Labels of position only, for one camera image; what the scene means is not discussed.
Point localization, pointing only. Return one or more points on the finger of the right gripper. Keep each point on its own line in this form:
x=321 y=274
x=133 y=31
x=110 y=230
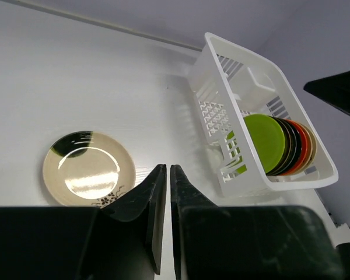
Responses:
x=333 y=90

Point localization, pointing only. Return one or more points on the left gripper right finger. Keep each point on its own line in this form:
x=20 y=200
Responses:
x=193 y=229

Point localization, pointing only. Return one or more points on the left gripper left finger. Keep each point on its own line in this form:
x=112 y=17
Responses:
x=135 y=245

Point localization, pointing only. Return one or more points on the orange red plate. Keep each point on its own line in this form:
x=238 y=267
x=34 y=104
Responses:
x=305 y=149

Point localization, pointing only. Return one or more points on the beige plate with black patch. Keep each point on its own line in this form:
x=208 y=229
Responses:
x=88 y=168

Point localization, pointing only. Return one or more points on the lime green plate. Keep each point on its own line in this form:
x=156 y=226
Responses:
x=268 y=139

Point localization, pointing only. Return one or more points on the beige plate at rack end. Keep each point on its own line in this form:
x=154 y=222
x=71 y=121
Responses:
x=313 y=151

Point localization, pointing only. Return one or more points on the white plastic dish rack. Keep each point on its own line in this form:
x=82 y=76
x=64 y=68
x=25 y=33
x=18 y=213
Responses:
x=249 y=111

